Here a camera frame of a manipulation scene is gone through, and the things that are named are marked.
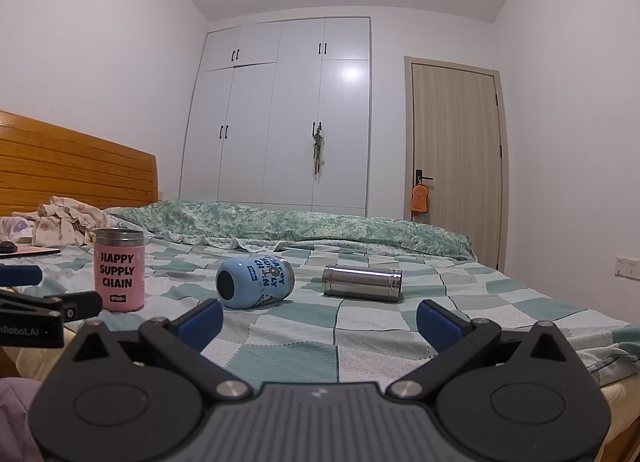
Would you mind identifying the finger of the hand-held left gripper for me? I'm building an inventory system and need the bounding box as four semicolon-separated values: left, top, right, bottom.
0;265;44;287
0;289;104;321

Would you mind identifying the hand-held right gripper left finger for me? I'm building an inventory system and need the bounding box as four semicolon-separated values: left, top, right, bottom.
70;299;252;401

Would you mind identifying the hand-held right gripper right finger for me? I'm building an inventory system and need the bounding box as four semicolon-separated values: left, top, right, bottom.
389;299;577;400

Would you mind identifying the blue printed cup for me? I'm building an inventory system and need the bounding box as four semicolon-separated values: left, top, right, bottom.
215;255;296;310

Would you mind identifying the stainless steel cup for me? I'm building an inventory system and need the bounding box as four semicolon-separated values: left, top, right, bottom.
321;264;404;302

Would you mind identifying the pink cup with black lettering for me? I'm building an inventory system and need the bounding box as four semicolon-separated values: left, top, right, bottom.
94;228;147;313

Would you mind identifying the flat pink tablet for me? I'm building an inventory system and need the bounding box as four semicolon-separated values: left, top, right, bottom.
0;247;62;259

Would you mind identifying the pile of dotted clothes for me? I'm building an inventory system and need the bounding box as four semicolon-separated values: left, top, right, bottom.
0;195;117;248

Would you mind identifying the checkered bed sheet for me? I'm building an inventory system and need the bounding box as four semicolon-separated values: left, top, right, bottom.
0;231;640;389

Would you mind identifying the purple clothing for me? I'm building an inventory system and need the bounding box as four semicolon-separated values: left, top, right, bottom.
0;376;45;462

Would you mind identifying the wooden headboard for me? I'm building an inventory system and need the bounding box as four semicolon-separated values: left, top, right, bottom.
0;110;159;219

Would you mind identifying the orange hanging plush toy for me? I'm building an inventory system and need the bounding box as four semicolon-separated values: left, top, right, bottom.
410;183;430;214

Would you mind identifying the green floral quilt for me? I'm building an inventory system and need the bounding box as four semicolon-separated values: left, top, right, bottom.
107;199;474;261

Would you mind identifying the light wooden door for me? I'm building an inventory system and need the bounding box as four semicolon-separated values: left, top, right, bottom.
403;56;510;273

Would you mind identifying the beige mattress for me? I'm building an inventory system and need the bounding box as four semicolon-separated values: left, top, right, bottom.
597;374;640;445

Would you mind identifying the green hanging ornament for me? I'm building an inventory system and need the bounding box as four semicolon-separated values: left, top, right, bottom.
310;128;327;176

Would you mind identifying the white wardrobe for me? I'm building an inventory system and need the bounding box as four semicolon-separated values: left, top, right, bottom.
178;17;372;217

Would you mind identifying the white wall socket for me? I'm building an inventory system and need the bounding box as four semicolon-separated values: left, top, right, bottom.
614;255;640;281

